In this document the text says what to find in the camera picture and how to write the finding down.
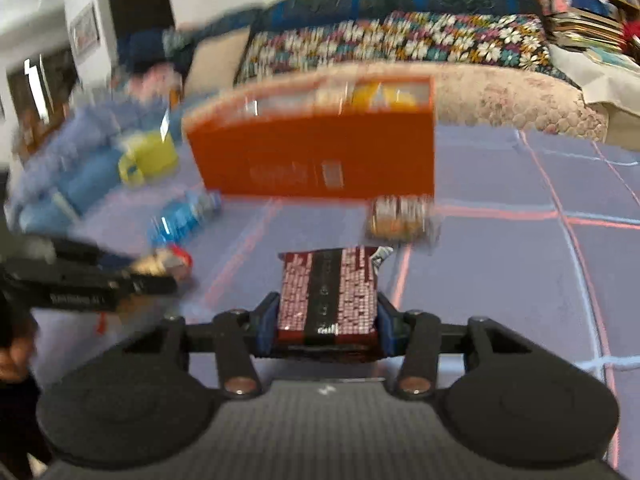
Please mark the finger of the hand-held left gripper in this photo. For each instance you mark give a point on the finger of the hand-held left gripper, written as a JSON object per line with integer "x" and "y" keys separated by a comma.
{"x": 85, "y": 255}
{"x": 100, "y": 290}

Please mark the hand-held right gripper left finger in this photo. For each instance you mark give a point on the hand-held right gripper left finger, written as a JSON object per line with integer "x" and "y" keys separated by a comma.
{"x": 265, "y": 327}

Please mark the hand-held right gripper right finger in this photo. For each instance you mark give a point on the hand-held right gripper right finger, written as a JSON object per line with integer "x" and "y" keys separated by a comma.
{"x": 387, "y": 332}

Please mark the dark pink patterned snack packet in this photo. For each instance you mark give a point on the dark pink patterned snack packet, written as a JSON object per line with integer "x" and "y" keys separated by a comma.
{"x": 325, "y": 300}

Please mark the rice cracker packet red trim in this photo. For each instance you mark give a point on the rice cracker packet red trim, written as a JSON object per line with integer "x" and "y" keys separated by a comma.
{"x": 170, "y": 262}

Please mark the orange cardboard box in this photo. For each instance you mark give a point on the orange cardboard box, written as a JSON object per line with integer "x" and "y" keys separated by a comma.
{"x": 300, "y": 150}

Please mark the yellow snack packet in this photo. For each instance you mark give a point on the yellow snack packet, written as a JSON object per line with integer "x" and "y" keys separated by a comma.
{"x": 380, "y": 95}

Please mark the person's left hand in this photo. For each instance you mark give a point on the person's left hand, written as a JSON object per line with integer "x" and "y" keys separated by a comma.
{"x": 15, "y": 360}

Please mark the blue striped blanket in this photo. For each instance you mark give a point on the blue striped blanket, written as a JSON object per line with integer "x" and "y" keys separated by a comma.
{"x": 75, "y": 180}

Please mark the small blue snack packet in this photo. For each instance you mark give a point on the small blue snack packet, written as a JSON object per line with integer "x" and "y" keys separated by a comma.
{"x": 182, "y": 217}

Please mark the clear cookie packet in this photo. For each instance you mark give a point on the clear cookie packet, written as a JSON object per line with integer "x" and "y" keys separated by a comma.
{"x": 397, "y": 220}

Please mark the green mug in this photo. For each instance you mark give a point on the green mug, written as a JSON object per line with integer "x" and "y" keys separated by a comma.
{"x": 155, "y": 157}

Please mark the blue checked cloth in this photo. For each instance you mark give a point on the blue checked cloth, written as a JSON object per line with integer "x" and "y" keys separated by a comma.
{"x": 500, "y": 260}

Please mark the metal spoon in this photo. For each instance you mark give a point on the metal spoon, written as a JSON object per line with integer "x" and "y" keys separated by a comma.
{"x": 164, "y": 122}

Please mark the pink floral cloth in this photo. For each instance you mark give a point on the pink floral cloth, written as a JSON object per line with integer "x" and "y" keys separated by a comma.
{"x": 145, "y": 87}

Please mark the dark blue clothing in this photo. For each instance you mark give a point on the dark blue clothing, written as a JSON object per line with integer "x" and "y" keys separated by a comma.
{"x": 145, "y": 50}

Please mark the beige pillow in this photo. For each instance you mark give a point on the beige pillow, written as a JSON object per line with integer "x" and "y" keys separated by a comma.
{"x": 215, "y": 65}

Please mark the pink quilted cover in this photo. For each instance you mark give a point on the pink quilted cover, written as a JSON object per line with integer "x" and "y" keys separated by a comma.
{"x": 500, "y": 100}

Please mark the floral cushion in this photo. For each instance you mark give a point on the floral cushion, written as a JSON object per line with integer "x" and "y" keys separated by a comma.
{"x": 400, "y": 35}

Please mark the white cloth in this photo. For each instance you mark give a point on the white cloth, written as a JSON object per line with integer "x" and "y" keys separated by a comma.
{"x": 600, "y": 80}

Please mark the stack of books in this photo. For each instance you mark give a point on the stack of books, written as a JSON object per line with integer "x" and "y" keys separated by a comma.
{"x": 580, "y": 25}

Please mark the red garment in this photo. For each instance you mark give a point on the red garment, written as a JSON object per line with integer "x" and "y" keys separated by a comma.
{"x": 632, "y": 35}

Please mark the framed wall picture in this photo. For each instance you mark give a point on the framed wall picture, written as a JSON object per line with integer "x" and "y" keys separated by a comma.
{"x": 85, "y": 27}

